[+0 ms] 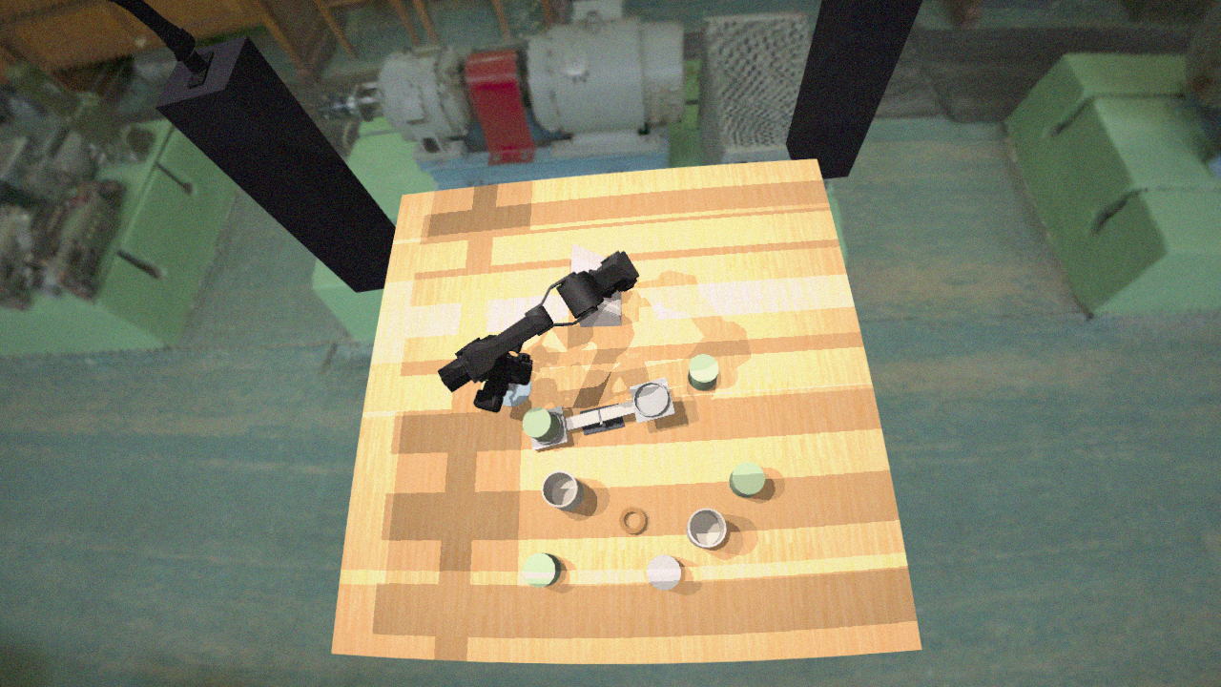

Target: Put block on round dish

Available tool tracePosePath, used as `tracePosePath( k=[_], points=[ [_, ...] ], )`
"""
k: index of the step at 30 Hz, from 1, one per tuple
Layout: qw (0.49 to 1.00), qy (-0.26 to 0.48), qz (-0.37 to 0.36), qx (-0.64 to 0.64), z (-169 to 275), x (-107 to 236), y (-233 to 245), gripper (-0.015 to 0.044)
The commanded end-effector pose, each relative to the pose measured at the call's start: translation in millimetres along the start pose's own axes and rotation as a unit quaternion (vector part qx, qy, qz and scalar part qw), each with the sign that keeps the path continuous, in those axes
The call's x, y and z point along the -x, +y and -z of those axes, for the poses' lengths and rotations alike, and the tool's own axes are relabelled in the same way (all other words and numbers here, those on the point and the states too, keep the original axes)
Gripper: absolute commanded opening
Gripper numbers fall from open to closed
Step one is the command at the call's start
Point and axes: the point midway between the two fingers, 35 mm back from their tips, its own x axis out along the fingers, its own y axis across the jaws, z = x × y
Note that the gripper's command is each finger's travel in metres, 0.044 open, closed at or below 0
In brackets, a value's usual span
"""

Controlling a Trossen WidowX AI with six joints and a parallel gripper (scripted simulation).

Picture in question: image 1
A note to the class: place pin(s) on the brown ring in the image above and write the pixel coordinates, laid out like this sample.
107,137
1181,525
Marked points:
623,516

